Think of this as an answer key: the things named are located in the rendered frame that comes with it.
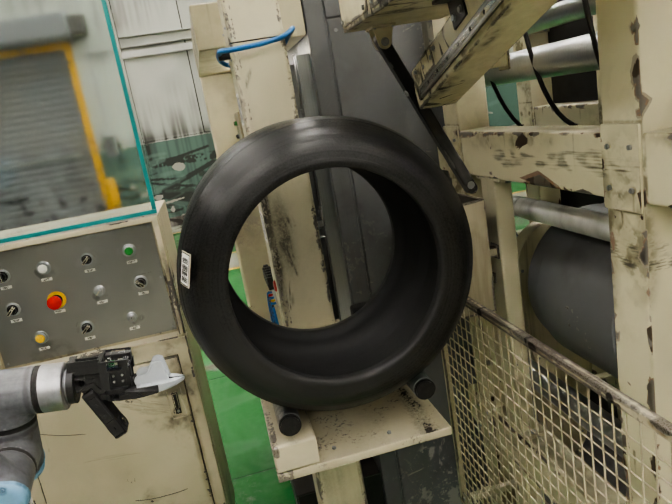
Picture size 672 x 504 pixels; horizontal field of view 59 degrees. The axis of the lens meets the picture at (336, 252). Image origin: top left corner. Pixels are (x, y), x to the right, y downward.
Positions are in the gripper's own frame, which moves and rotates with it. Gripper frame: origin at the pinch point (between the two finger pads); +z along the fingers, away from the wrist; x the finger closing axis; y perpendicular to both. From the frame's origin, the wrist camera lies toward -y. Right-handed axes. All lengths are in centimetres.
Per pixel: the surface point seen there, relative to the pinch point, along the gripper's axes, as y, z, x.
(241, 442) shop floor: -100, 15, 152
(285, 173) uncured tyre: 40.6, 22.3, -12.3
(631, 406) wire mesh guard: 7, 65, -47
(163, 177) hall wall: -25, -57, 910
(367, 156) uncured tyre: 43, 37, -12
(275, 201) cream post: 31.0, 24.8, 27.7
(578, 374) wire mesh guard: 7, 65, -35
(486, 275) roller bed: 9, 77, 21
